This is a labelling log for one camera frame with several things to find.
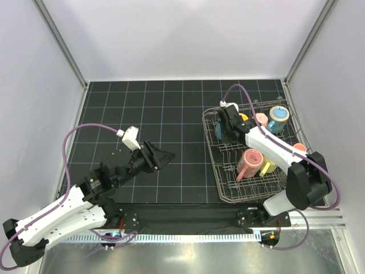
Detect yellow mug black handle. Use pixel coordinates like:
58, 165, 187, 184
240, 113, 249, 121

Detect white mug blue handle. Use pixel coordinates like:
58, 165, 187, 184
214, 120, 222, 140

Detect pink faceted mug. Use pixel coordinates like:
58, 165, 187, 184
255, 112, 269, 128

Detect blue butterfly mug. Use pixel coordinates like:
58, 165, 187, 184
266, 106, 290, 134

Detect cream yellow faceted mug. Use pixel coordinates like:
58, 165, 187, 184
259, 161, 277, 177

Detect brown floral mug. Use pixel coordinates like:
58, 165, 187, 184
293, 143, 307, 152

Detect clear glass tumbler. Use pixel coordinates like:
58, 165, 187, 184
277, 171, 287, 190

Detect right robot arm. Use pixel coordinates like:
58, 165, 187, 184
217, 102, 332, 216

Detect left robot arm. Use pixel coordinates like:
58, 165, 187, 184
3, 141, 175, 267

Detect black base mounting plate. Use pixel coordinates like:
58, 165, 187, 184
100, 203, 291, 235

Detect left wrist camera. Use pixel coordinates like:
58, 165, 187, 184
116, 126, 141, 151

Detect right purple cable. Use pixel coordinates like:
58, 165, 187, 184
224, 83, 342, 251

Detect purple cable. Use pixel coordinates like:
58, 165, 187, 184
0, 123, 137, 271
224, 83, 342, 251

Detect grey wire dish rack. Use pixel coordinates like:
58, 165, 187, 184
202, 102, 296, 203

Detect white slotted cable duct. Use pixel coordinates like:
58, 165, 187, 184
63, 231, 261, 244

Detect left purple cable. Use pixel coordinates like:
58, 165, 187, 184
0, 123, 137, 271

